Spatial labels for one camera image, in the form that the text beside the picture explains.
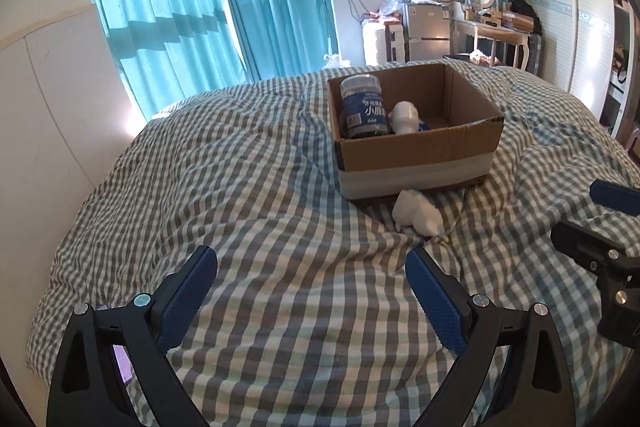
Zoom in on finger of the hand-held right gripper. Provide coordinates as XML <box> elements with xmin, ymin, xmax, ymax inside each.
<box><xmin>589</xmin><ymin>179</ymin><xmax>640</xmax><ymax>214</ymax></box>
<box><xmin>550</xmin><ymin>221</ymin><xmax>640</xmax><ymax>293</ymax></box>

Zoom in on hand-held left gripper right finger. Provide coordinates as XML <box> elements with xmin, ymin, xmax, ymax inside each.
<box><xmin>405</xmin><ymin>248</ymin><xmax>583</xmax><ymax>427</ymax></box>

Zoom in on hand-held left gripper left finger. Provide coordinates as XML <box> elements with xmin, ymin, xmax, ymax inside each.
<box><xmin>47</xmin><ymin>246</ymin><xmax>218</xmax><ymax>427</ymax></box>

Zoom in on cardboard box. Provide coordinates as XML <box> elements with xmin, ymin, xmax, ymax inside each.
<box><xmin>326</xmin><ymin>61</ymin><xmax>505</xmax><ymax>201</ymax></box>

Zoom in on white plastic bottle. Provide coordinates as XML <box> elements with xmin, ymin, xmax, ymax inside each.
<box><xmin>389</xmin><ymin>102</ymin><xmax>421</xmax><ymax>134</ymax></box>

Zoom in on dark jar with blue label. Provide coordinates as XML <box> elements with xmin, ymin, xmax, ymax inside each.
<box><xmin>339</xmin><ymin>75</ymin><xmax>391</xmax><ymax>139</ymax></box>

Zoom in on white plush toy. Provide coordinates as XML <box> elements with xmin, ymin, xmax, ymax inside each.
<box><xmin>391</xmin><ymin>188</ymin><xmax>443</xmax><ymax>237</ymax></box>

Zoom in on grey checked blanket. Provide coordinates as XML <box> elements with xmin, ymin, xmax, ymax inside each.
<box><xmin>25</xmin><ymin>59</ymin><xmax>640</xmax><ymax>427</ymax></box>

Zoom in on grey patterned suitcase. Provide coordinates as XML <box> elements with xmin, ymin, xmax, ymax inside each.
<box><xmin>527</xmin><ymin>32</ymin><xmax>546</xmax><ymax>75</ymax></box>

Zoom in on white sliding-door wardrobe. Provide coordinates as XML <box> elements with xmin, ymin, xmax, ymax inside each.
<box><xmin>520</xmin><ymin>0</ymin><xmax>640</xmax><ymax>142</ymax></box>

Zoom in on wooden boxes on table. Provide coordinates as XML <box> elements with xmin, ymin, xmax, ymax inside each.
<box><xmin>501</xmin><ymin>9</ymin><xmax>533</xmax><ymax>32</ymax></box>

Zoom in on black bag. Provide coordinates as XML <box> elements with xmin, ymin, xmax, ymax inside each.
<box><xmin>510</xmin><ymin>0</ymin><xmax>543</xmax><ymax>35</ymax></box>

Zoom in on white dressing table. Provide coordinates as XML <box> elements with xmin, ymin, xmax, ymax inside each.
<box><xmin>450</xmin><ymin>9</ymin><xmax>531</xmax><ymax>70</ymax></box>

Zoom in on silver mini fridge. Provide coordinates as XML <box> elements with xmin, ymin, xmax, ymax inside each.
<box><xmin>401</xmin><ymin>2</ymin><xmax>453</xmax><ymax>62</ymax></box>

